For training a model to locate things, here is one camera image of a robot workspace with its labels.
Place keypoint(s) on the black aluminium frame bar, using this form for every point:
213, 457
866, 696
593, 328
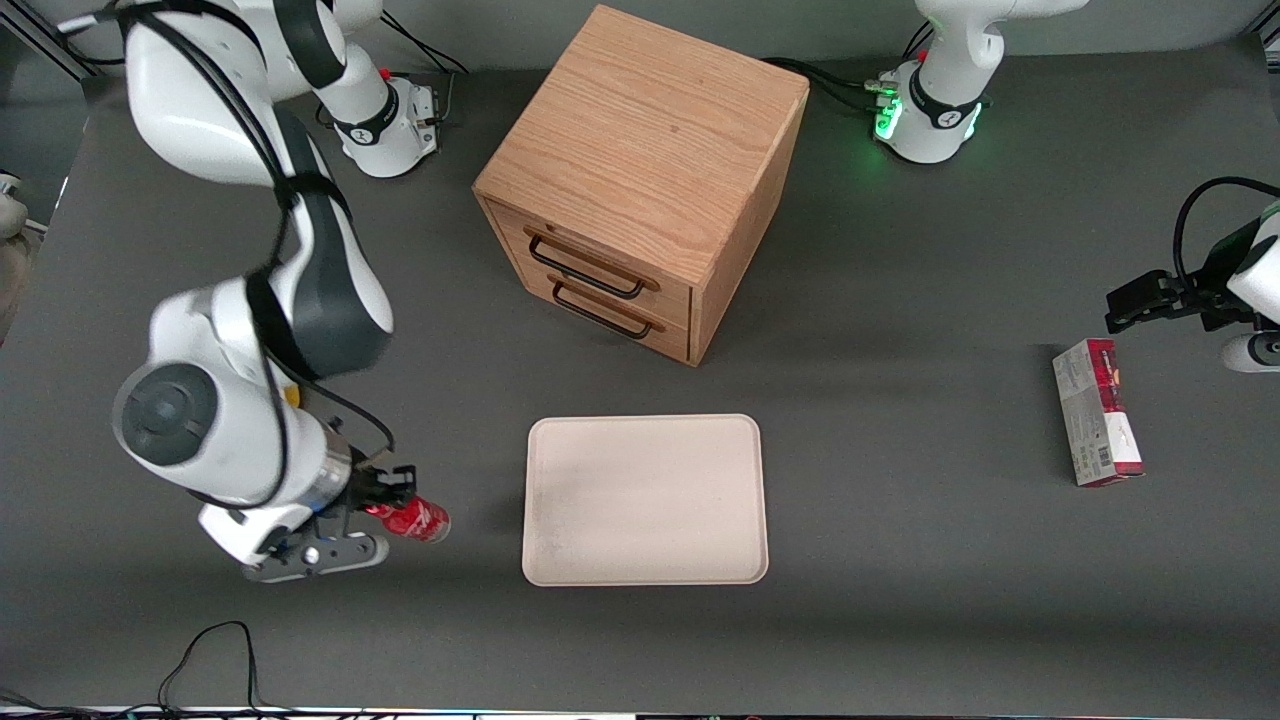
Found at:
50, 50

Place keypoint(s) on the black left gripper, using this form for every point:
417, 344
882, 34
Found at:
1203, 292

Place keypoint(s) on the red plaid cardboard box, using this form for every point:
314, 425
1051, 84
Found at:
1095, 420

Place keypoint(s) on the wooden two-drawer cabinet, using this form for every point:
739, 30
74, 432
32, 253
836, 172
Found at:
640, 140

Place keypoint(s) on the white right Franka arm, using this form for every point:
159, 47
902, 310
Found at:
200, 100

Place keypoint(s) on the beige rectangular tray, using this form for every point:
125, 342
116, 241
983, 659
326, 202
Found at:
645, 500

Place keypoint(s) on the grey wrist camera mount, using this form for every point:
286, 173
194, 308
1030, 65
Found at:
330, 555

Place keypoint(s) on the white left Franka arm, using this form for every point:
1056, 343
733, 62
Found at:
940, 100

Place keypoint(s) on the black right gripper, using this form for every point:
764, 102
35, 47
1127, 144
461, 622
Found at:
368, 489

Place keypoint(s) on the red coke bottle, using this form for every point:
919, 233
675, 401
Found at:
420, 520

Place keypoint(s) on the wooden drawer front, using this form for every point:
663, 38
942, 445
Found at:
625, 318
600, 258

